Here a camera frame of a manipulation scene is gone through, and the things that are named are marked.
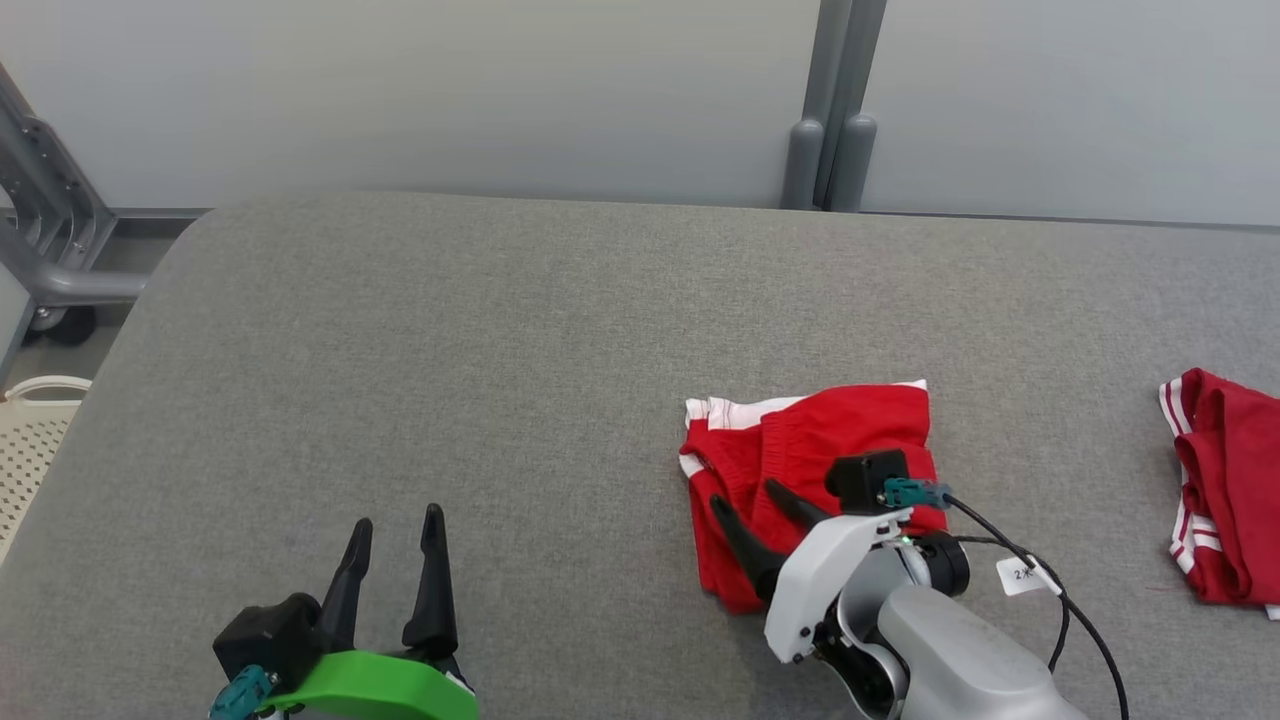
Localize red jersey with white sleeves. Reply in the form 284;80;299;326
1158;368;1280;621

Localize teal right cable connector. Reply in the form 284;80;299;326
883;477;953;511

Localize grey rounded floor post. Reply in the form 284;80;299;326
781;118;825;211
828;113;878;213

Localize red shorts with white stripes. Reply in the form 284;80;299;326
680;379;949;614

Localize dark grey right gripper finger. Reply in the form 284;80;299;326
764;478;833;531
709;494;791;604

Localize black right camera cable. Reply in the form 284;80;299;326
940;495;1131;720

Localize teal cable connector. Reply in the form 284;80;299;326
208;665;276;720
883;477;953;511

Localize grey metal cart frame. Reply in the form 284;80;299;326
0;60;211;346

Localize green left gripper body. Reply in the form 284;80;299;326
262;648;479;720

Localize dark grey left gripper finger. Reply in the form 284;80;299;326
318;518;374;651
402;503;459;656

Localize teal left cable connector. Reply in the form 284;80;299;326
208;665;276;720

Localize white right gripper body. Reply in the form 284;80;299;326
764;508;916;665

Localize white paper cable tag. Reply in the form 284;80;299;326
996;555;1061;598

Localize grey vertical partition profile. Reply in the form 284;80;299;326
815;0;888;206

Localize white perforated laundry basket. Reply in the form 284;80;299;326
0;375;93;561

